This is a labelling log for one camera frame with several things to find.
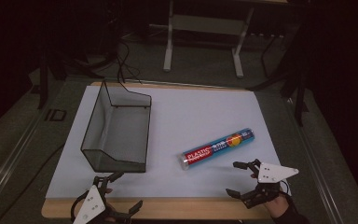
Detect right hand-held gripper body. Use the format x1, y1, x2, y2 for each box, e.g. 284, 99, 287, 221
241, 158, 300, 210

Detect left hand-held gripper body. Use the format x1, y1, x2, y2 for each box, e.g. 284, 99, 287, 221
72, 175, 131, 224

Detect blue plastic wrap roll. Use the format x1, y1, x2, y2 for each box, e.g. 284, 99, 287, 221
179, 127, 256, 171

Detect black wire mesh basket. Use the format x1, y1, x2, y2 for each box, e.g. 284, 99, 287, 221
80, 79, 153, 174

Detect person's left hand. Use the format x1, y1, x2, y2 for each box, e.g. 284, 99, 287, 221
103, 186, 117, 224

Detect person's right hand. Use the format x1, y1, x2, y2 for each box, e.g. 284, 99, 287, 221
250, 173, 291, 220

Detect white table mat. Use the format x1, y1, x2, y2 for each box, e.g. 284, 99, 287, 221
45, 85, 292, 200

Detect black stand leg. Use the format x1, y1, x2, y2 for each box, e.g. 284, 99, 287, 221
293, 69, 310, 128
36, 46, 50, 110

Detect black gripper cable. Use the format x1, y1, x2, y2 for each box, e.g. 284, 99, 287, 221
279, 179, 292, 197
70, 189, 91, 223

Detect metal floor rail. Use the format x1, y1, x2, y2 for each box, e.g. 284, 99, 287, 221
282, 96, 346, 224
0, 104, 46, 216

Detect black floor cables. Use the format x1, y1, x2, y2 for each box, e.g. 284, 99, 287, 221
115, 38, 144, 86

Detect white metal stand frame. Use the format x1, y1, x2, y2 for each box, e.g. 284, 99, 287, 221
162, 0, 256, 79

